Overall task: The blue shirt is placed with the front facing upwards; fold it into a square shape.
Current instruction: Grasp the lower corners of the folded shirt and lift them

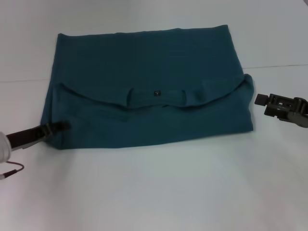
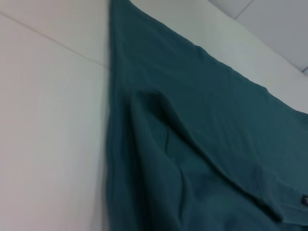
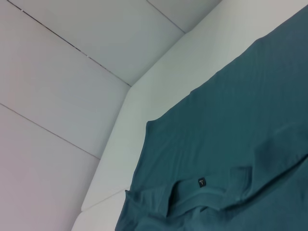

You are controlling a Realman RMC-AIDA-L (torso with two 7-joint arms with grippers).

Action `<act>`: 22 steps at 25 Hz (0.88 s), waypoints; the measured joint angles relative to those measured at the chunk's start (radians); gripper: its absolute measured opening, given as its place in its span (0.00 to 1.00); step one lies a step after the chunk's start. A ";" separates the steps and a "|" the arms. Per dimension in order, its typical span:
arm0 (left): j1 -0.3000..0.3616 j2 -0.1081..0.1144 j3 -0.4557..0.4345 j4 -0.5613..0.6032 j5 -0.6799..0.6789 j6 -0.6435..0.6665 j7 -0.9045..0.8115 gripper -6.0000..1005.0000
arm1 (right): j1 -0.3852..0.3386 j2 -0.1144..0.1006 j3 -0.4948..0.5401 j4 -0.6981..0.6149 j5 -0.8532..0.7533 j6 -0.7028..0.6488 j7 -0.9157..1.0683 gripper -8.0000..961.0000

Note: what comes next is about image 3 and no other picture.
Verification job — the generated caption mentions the teal t-shirt with pink print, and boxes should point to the teal t-shirt with pink print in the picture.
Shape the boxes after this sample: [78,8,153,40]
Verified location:
[115,6,308,231]

